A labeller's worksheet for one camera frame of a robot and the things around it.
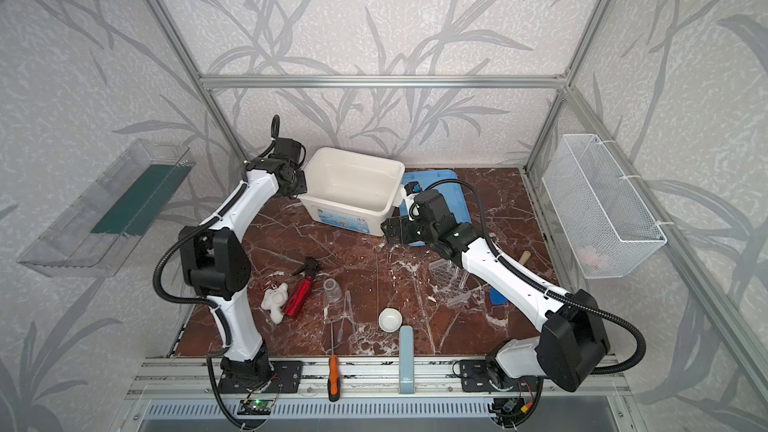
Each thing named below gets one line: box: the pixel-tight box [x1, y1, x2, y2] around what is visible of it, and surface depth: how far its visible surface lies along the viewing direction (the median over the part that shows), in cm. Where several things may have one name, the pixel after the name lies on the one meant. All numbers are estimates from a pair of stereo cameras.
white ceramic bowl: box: [378, 307, 403, 333], surface depth 84 cm
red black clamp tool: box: [285, 257, 322, 317], surface depth 88 cm
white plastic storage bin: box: [298, 147, 406, 237], surface depth 102 cm
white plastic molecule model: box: [261, 283, 289, 324], surface depth 84 cm
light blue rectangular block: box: [399, 325, 415, 394], surface depth 75 cm
